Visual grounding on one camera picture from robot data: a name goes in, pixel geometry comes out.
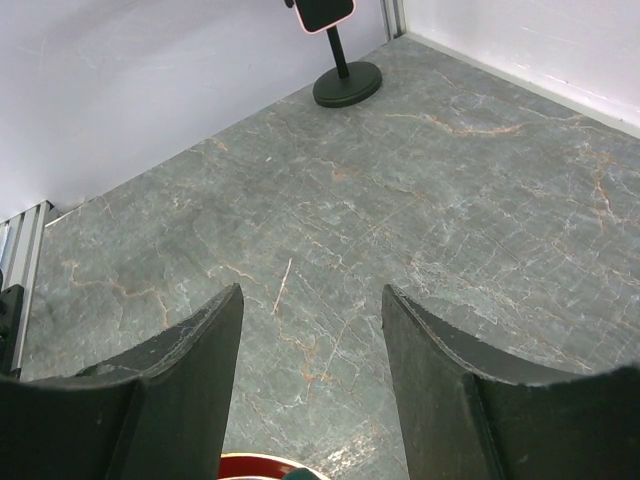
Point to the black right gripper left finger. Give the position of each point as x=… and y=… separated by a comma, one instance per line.
x=156, y=411

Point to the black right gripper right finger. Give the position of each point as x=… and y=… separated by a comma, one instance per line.
x=469, y=410

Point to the black phone stand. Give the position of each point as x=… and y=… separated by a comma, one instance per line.
x=348, y=83

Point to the pink smartphone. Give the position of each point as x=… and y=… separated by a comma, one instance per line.
x=319, y=15

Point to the red round tray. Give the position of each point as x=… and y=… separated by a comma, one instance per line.
x=258, y=466

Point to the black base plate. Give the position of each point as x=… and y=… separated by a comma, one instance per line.
x=11, y=310

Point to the aluminium frame rail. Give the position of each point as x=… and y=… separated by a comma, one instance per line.
x=394, y=18

